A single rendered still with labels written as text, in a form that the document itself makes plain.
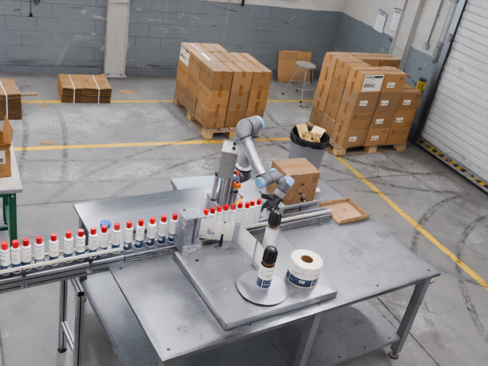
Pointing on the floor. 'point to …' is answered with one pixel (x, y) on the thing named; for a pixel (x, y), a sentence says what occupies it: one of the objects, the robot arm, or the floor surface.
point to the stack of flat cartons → (9, 100)
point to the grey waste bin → (314, 156)
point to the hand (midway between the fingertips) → (259, 217)
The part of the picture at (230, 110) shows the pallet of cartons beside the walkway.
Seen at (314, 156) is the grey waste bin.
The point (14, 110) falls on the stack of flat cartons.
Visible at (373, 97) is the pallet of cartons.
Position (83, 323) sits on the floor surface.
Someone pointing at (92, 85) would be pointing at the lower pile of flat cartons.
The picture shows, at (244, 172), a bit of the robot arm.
